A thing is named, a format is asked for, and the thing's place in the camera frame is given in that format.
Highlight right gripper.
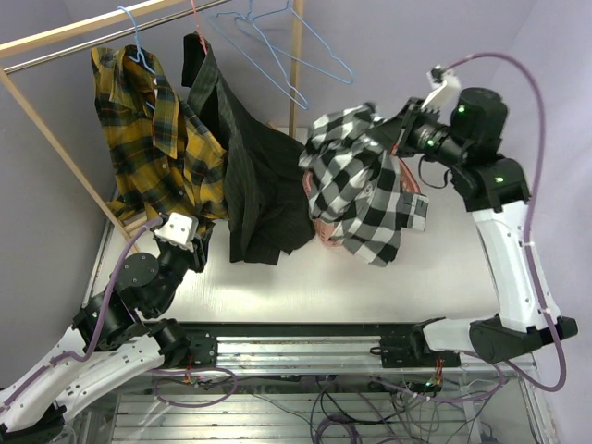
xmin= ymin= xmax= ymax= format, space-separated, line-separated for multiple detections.
xmin=368 ymin=96 xmax=471 ymax=169

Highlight black white checkered shirt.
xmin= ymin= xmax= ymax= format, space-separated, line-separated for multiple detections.
xmin=299 ymin=102 xmax=429 ymax=267

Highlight blue wire hanger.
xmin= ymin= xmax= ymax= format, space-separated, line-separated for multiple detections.
xmin=233 ymin=1 xmax=354 ymax=91

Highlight blue hanger checkered shirt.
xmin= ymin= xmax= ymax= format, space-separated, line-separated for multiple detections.
xmin=206 ymin=1 xmax=309 ymax=110

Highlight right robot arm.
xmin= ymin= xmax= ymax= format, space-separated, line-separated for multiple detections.
xmin=368 ymin=87 xmax=578 ymax=366

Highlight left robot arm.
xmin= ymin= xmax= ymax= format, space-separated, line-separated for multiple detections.
xmin=1 ymin=235 xmax=209 ymax=443

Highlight yellow plaid shirt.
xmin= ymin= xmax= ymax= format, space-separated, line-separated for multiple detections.
xmin=92 ymin=45 xmax=228 ymax=229

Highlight dark green striped shirt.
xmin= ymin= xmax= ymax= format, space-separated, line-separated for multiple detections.
xmin=181 ymin=33 xmax=315 ymax=265

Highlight blue hanger yellow shirt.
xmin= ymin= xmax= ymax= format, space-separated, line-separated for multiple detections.
xmin=117 ymin=6 xmax=158 ymax=113

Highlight pink hanger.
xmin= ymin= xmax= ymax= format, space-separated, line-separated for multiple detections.
xmin=190 ymin=0 xmax=208 ymax=56

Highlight pink plastic basket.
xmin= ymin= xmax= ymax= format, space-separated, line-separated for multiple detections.
xmin=302 ymin=160 xmax=421 ymax=247

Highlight metal hanging rod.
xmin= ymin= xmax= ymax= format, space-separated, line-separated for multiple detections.
xmin=1 ymin=1 xmax=228 ymax=78

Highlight wooden clothes rack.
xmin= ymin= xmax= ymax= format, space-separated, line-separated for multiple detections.
xmin=1 ymin=1 xmax=289 ymax=262

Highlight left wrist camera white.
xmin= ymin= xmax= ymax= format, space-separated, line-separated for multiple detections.
xmin=154 ymin=213 xmax=198 ymax=253

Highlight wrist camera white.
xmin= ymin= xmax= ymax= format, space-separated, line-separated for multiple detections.
xmin=420 ymin=65 xmax=461 ymax=112
xmin=154 ymin=213 xmax=198 ymax=253

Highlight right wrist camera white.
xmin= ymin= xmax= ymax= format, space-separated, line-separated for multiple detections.
xmin=420 ymin=65 xmax=461 ymax=112

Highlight aluminium rail base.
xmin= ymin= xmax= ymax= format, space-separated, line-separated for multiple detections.
xmin=50 ymin=318 xmax=537 ymax=376

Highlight loose cables under table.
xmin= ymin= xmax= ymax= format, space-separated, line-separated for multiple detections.
xmin=152 ymin=353 xmax=510 ymax=444

